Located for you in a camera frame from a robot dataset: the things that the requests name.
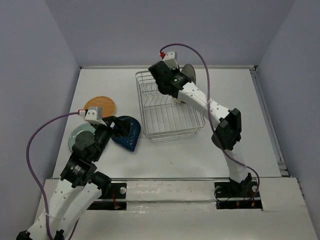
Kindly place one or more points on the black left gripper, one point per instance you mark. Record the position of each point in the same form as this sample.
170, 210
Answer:
124, 128

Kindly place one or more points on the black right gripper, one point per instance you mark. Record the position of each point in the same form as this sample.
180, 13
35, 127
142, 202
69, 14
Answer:
177, 70

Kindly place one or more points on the cream plate with black patch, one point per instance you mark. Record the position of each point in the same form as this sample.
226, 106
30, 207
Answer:
177, 101

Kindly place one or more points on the grey reindeer pattern plate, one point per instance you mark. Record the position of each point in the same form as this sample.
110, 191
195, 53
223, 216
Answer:
189, 71

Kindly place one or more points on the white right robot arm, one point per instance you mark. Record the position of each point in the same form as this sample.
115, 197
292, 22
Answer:
227, 124

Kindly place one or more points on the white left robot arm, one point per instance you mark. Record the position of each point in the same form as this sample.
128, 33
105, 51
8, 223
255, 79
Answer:
80, 182

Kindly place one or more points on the orange woven round plate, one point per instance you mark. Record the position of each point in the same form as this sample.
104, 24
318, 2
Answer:
107, 104

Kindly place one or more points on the dark blue glazed plate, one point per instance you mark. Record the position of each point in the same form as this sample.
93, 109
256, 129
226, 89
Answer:
130, 142

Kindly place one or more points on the mint green flower plate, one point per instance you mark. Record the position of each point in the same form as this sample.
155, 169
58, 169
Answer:
81, 128

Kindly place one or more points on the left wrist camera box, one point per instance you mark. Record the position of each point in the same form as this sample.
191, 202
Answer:
94, 115

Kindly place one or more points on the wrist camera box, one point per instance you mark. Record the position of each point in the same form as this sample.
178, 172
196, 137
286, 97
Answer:
170, 59
94, 115

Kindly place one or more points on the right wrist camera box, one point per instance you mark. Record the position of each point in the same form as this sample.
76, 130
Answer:
170, 59

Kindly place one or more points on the metal wire dish rack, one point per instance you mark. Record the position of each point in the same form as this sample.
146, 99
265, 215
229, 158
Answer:
160, 116

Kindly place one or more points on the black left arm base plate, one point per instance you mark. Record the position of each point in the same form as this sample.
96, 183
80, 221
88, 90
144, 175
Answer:
112, 200

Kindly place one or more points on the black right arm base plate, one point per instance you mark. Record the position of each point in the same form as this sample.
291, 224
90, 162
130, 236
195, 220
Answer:
226, 199

